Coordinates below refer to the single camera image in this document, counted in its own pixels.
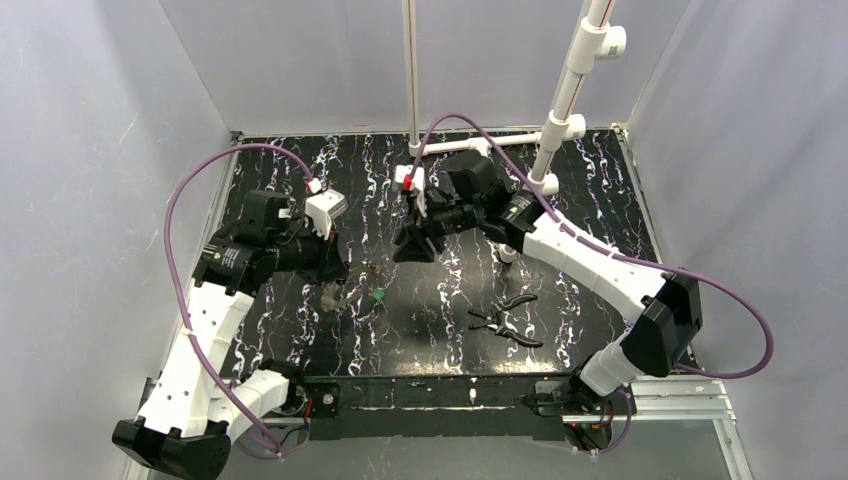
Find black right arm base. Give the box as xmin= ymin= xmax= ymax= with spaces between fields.
xmin=519 ymin=378 xmax=637 ymax=456

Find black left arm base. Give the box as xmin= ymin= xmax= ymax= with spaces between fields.
xmin=262 ymin=378 xmax=341 ymax=419

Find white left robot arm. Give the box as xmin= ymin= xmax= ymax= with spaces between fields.
xmin=112 ymin=189 xmax=349 ymax=479

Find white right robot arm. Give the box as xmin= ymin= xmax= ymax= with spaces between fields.
xmin=393 ymin=151 xmax=703 ymax=399

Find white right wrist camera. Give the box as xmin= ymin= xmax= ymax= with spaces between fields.
xmin=392 ymin=164 xmax=427 ymax=217

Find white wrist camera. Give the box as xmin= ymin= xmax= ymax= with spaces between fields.
xmin=304 ymin=177 xmax=348 ymax=240
xmin=392 ymin=164 xmax=427 ymax=217

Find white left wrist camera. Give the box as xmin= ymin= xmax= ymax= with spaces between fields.
xmin=304 ymin=177 xmax=348 ymax=240

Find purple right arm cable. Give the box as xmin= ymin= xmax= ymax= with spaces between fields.
xmin=407 ymin=113 xmax=775 ymax=455

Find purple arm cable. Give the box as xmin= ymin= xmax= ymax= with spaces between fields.
xmin=163 ymin=143 xmax=326 ymax=462
xmin=407 ymin=113 xmax=775 ymax=455

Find black handled pliers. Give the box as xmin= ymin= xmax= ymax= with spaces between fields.
xmin=467 ymin=295 xmax=546 ymax=350

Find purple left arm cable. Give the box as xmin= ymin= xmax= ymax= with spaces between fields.
xmin=163 ymin=143 xmax=326 ymax=462

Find white PVC pipe frame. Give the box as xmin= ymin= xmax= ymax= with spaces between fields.
xmin=402 ymin=0 xmax=629 ymax=264

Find aluminium front rail frame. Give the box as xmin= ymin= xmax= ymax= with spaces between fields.
xmin=123 ymin=377 xmax=755 ymax=480

